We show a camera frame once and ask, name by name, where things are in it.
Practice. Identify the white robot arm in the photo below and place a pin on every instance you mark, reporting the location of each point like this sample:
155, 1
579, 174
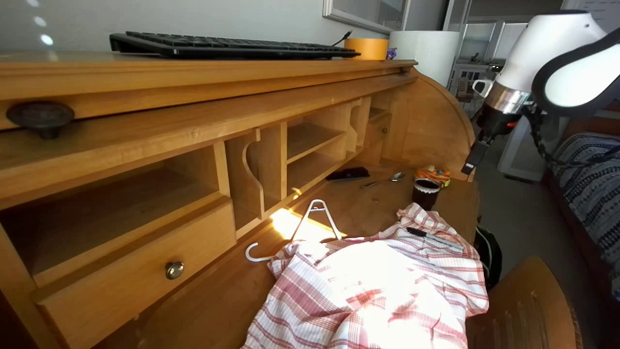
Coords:
554, 60

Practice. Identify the black computer keyboard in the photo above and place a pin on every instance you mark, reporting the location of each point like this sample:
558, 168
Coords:
225, 46

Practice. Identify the black and grey marker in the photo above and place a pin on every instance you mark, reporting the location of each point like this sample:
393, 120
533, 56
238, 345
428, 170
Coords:
436, 240

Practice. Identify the white framed board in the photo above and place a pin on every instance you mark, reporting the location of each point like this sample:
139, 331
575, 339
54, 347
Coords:
364, 13

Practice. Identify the round metal drawer knob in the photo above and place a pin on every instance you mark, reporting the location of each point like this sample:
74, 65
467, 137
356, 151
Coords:
172, 269

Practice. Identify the striped bed mattress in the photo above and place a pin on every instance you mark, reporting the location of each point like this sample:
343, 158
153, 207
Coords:
587, 188

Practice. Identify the black round desk knob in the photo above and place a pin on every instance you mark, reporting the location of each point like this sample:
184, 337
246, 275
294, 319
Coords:
39, 118

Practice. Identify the orange tape roll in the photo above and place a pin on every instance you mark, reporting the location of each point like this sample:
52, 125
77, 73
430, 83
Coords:
366, 50

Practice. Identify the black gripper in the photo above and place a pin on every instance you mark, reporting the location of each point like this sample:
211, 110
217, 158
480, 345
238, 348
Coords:
496, 125

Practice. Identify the red white plaid shirt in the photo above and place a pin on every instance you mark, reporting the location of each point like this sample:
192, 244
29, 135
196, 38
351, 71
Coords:
380, 292

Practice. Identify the white plastic clothes hanger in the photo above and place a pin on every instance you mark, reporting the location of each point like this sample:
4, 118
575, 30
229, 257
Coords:
310, 226

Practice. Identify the dark mug with grey rim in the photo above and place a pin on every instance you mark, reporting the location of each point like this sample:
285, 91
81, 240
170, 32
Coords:
426, 193

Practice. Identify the wooden roll-top desk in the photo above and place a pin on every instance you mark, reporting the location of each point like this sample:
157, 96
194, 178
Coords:
194, 162

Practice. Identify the black round object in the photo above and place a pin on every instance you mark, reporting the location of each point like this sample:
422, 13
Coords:
488, 255

